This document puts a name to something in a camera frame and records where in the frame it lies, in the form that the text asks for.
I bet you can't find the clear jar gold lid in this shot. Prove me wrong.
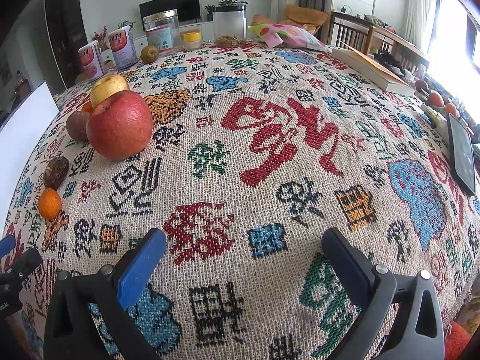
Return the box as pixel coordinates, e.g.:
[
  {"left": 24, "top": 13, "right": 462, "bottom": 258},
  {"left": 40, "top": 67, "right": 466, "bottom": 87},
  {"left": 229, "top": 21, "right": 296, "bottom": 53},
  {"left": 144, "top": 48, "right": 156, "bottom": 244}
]
[{"left": 142, "top": 9, "right": 180, "bottom": 54}]

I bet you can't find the dark tall cabinet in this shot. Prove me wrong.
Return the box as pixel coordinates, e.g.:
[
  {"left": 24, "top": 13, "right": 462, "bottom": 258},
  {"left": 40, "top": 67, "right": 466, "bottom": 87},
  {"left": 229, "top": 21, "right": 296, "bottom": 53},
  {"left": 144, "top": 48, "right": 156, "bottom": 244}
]
[{"left": 44, "top": 0, "right": 82, "bottom": 88}]

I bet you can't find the white book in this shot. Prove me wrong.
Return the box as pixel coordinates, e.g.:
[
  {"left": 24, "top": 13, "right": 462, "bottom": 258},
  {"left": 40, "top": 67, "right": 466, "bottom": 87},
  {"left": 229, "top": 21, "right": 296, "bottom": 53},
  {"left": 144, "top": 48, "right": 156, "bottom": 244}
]
[{"left": 331, "top": 43, "right": 416, "bottom": 96}]

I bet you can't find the dark brown round fruit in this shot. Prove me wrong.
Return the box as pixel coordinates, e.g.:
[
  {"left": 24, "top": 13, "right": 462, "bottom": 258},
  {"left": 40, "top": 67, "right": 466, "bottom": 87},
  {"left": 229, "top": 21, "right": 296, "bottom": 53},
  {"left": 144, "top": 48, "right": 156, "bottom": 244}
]
[{"left": 66, "top": 110, "right": 91, "bottom": 142}]

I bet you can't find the wooden chair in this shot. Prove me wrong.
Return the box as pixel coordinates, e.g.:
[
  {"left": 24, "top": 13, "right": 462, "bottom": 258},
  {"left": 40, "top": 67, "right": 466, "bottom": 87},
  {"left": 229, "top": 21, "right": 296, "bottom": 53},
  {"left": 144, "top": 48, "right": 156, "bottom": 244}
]
[{"left": 329, "top": 11, "right": 431, "bottom": 76}]

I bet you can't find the white pink food can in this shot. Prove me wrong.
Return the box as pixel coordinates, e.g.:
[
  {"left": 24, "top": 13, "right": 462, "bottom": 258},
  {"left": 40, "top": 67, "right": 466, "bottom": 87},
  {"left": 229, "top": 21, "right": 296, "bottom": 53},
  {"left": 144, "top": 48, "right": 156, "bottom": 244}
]
[
  {"left": 78, "top": 41, "right": 106, "bottom": 83},
  {"left": 107, "top": 26, "right": 136, "bottom": 72}
]

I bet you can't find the orange fuzzy object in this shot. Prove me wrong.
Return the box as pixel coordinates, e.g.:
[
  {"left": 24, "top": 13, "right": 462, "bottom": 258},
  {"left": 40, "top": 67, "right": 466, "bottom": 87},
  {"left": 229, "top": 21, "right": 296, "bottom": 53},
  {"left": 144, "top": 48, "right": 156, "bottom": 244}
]
[{"left": 444, "top": 320, "right": 472, "bottom": 360}]

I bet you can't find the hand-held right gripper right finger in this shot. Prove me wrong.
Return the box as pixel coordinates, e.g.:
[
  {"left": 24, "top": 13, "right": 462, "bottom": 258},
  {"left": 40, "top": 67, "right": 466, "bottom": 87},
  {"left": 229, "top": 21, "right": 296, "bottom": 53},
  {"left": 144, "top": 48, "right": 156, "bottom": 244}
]
[{"left": 322, "top": 227, "right": 445, "bottom": 360}]

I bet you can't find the yellow apple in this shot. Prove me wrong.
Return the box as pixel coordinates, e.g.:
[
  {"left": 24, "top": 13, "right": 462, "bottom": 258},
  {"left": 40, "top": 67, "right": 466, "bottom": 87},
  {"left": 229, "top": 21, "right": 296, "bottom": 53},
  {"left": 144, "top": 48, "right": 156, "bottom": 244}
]
[{"left": 90, "top": 74, "right": 131, "bottom": 109}]

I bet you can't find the white board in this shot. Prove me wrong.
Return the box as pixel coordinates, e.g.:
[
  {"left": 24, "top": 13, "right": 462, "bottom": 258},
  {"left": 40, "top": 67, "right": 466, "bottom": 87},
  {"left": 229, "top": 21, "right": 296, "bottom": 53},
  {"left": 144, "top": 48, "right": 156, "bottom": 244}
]
[{"left": 0, "top": 80, "right": 61, "bottom": 233}]

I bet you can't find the clear container black lid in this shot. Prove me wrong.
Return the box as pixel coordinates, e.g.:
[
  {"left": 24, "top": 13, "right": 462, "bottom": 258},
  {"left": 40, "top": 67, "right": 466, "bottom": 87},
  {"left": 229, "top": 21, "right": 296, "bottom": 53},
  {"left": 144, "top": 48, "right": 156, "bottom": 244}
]
[{"left": 212, "top": 5, "right": 247, "bottom": 47}]

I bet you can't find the black smartphone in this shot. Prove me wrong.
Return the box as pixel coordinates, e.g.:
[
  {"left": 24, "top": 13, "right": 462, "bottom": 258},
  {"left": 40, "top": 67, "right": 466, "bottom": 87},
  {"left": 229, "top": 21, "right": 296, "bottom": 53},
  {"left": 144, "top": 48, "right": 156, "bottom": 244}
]
[{"left": 446, "top": 113, "right": 478, "bottom": 197}]

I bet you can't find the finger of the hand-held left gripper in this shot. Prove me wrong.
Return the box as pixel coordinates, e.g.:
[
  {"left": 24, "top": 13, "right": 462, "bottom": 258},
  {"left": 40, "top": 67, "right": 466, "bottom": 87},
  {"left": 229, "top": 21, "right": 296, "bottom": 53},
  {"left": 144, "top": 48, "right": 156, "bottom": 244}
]
[
  {"left": 0, "top": 234, "right": 17, "bottom": 259},
  {"left": 0, "top": 248, "right": 43, "bottom": 286}
]

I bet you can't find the red apple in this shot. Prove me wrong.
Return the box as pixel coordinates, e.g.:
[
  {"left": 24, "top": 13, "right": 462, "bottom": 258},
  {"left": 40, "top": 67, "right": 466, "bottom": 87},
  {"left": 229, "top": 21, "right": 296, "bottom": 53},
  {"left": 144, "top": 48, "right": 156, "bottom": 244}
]
[{"left": 86, "top": 90, "right": 154, "bottom": 161}]

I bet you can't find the orange cushion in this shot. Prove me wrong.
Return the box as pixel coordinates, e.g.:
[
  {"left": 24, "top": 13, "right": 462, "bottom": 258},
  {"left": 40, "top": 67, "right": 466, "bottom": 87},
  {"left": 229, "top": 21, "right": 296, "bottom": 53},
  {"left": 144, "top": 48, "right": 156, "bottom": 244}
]
[{"left": 251, "top": 4, "right": 331, "bottom": 35}]

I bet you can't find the black television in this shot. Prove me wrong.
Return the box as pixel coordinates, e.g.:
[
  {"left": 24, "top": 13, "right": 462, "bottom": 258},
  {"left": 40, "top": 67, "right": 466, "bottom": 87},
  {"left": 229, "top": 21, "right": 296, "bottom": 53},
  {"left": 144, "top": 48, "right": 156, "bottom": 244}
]
[{"left": 139, "top": 0, "right": 201, "bottom": 27}]

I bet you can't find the pink green snack bag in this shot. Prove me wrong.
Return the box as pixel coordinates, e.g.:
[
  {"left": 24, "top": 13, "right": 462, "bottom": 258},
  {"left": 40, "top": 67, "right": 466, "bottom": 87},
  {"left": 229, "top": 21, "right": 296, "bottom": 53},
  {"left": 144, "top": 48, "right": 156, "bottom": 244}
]
[{"left": 248, "top": 22, "right": 332, "bottom": 52}]

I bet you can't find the brown pear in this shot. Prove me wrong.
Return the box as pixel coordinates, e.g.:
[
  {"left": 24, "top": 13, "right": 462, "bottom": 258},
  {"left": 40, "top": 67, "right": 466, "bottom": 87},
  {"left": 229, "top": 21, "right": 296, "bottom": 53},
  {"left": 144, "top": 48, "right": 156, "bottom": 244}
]
[{"left": 140, "top": 45, "right": 160, "bottom": 64}]

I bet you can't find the wrinkled brown fruit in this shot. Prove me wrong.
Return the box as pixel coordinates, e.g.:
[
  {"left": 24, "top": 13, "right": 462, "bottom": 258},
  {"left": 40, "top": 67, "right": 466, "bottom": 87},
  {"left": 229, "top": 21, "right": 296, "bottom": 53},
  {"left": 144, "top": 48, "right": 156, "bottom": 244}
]
[{"left": 43, "top": 157, "right": 70, "bottom": 191}]

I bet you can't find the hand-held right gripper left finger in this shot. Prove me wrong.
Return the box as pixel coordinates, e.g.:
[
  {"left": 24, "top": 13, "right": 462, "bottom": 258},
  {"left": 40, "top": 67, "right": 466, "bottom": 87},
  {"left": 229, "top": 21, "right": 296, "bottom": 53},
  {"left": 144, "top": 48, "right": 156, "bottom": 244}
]
[{"left": 43, "top": 228, "right": 167, "bottom": 360}]

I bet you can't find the printed woven blanket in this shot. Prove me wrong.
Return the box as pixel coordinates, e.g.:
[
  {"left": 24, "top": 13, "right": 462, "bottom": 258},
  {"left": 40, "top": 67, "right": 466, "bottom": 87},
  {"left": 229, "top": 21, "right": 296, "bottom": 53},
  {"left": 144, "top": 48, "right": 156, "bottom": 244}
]
[{"left": 2, "top": 41, "right": 480, "bottom": 360}]

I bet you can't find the small jar yellow lid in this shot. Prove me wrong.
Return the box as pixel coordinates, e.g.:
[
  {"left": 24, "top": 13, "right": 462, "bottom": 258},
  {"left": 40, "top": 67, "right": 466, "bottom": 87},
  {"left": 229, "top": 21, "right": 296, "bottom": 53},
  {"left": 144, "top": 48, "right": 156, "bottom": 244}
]
[{"left": 182, "top": 31, "right": 202, "bottom": 51}]

